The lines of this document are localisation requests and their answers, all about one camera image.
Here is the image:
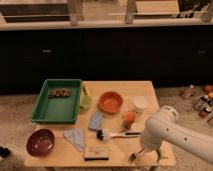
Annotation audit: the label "orange-red bowl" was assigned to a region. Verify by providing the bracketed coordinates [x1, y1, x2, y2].
[98, 91, 123, 114]

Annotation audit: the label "dark maroon bowl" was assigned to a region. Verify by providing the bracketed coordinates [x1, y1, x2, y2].
[26, 129, 55, 157]

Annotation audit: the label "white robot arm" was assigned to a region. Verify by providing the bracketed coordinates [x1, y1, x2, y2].
[140, 106, 213, 164]

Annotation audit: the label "blue sponge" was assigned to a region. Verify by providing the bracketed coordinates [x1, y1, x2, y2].
[88, 112, 103, 131]

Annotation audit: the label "green plastic cup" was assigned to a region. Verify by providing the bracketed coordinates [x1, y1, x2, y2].
[80, 95, 92, 111]

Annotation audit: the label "green plastic tray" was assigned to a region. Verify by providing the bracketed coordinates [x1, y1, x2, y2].
[31, 79, 82, 124]

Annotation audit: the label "tan block with black edge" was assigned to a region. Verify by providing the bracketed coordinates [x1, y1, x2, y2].
[84, 147, 109, 161]

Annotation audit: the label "silver metal fork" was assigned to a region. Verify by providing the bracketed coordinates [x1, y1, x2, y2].
[128, 148, 145, 165]

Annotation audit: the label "wooden table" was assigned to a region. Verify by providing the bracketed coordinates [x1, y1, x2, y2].
[25, 81, 176, 168]

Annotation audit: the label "light blue folded cloth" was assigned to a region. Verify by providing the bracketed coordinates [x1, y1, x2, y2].
[63, 128, 85, 152]

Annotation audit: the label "white lidded jar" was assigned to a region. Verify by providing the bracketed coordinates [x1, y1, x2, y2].
[133, 96, 148, 114]

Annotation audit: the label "black cabinet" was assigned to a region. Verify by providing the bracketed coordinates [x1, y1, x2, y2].
[0, 26, 213, 94]

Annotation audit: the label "small black object on floor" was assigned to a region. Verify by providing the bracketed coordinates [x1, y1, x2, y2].
[0, 146, 11, 158]

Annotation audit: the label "bottles and items on floor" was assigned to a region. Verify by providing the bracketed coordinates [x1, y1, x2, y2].
[181, 85, 213, 119]

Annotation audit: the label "brown food in tray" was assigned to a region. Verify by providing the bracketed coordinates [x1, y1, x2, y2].
[48, 88, 71, 98]

